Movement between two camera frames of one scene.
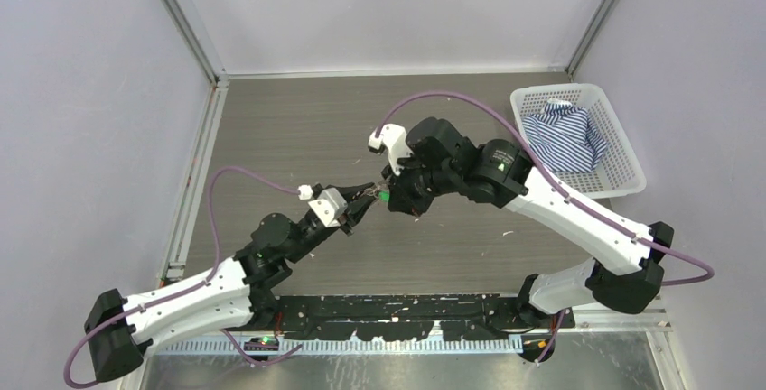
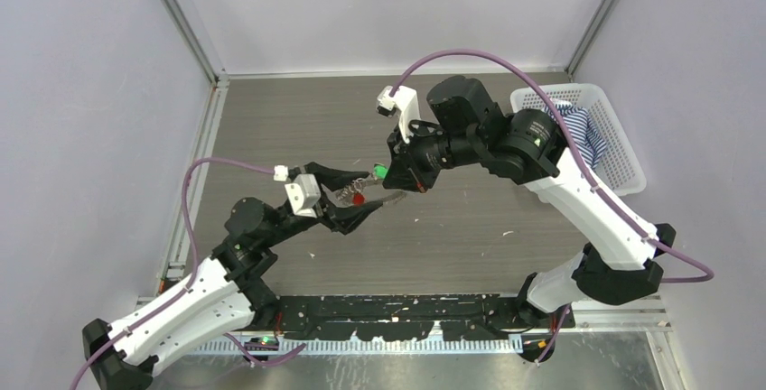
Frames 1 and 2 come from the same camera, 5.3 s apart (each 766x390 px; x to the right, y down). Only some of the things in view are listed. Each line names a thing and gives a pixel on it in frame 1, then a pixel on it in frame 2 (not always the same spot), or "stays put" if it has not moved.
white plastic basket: (619, 171) stays put
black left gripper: (355, 208) -> (341, 218)
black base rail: (390, 318) stays put
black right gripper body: (417, 183) -> (428, 152)
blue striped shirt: (563, 136) stays put
